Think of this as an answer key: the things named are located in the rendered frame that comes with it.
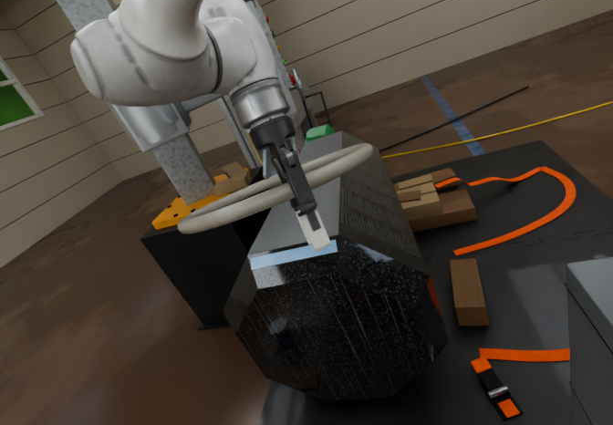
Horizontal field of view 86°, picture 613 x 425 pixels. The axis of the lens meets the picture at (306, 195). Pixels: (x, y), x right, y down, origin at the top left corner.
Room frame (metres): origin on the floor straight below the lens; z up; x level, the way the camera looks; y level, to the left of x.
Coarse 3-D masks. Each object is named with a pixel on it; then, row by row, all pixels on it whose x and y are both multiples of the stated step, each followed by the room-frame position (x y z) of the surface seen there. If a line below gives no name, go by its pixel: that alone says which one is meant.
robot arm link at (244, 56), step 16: (208, 0) 0.60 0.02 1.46; (224, 0) 0.59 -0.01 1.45; (240, 0) 0.60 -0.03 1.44; (208, 16) 0.58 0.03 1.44; (224, 16) 0.57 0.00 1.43; (240, 16) 0.58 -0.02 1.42; (208, 32) 0.53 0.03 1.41; (224, 32) 0.54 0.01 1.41; (240, 32) 0.56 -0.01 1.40; (256, 32) 0.58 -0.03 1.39; (224, 48) 0.53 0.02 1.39; (240, 48) 0.54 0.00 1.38; (256, 48) 0.56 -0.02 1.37; (224, 64) 0.53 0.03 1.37; (240, 64) 0.54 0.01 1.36; (256, 64) 0.55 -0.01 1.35; (272, 64) 0.58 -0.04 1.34; (224, 80) 0.54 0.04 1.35; (240, 80) 0.55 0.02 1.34; (256, 80) 0.55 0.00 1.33
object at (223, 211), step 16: (368, 144) 0.67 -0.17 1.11; (320, 160) 0.91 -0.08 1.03; (336, 160) 0.87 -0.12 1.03; (352, 160) 0.57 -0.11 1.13; (272, 176) 0.96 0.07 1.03; (320, 176) 0.53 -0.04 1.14; (336, 176) 0.54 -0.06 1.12; (240, 192) 0.92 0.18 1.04; (256, 192) 0.94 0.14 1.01; (272, 192) 0.52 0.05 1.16; (288, 192) 0.51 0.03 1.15; (208, 208) 0.83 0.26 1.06; (224, 208) 0.54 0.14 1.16; (240, 208) 0.52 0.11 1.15; (256, 208) 0.51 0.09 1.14; (192, 224) 0.57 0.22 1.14; (208, 224) 0.55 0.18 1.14
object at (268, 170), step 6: (294, 138) 1.21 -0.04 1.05; (288, 144) 1.25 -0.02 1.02; (294, 144) 1.10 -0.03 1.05; (264, 150) 1.17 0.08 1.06; (270, 150) 1.27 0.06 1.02; (264, 156) 1.12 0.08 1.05; (270, 156) 1.21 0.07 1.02; (264, 162) 1.06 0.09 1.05; (270, 162) 1.14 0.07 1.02; (300, 162) 0.97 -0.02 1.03; (264, 168) 1.01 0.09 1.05; (270, 168) 1.08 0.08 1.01; (264, 174) 0.96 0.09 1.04; (270, 174) 1.03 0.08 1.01
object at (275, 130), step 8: (272, 120) 0.53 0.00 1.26; (280, 120) 0.54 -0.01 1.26; (288, 120) 0.55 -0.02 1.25; (256, 128) 0.54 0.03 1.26; (264, 128) 0.53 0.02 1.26; (272, 128) 0.53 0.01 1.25; (280, 128) 0.53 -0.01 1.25; (288, 128) 0.54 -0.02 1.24; (256, 136) 0.54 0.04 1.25; (264, 136) 0.53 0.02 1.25; (272, 136) 0.53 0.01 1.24; (280, 136) 0.53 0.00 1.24; (288, 136) 0.54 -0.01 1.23; (256, 144) 0.54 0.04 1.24; (264, 144) 0.53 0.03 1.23; (272, 144) 0.54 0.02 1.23; (280, 144) 0.52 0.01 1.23; (272, 152) 0.57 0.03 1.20; (280, 152) 0.51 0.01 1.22; (280, 160) 0.52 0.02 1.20
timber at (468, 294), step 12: (456, 264) 1.20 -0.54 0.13; (468, 264) 1.17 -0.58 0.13; (456, 276) 1.14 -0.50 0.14; (468, 276) 1.11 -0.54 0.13; (456, 288) 1.07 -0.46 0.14; (468, 288) 1.05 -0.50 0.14; (480, 288) 1.02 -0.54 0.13; (456, 300) 1.02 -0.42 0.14; (468, 300) 0.99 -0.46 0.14; (480, 300) 0.97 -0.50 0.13; (456, 312) 0.99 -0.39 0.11; (468, 312) 0.96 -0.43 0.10; (480, 312) 0.94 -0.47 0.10; (468, 324) 0.97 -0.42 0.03; (480, 324) 0.95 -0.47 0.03
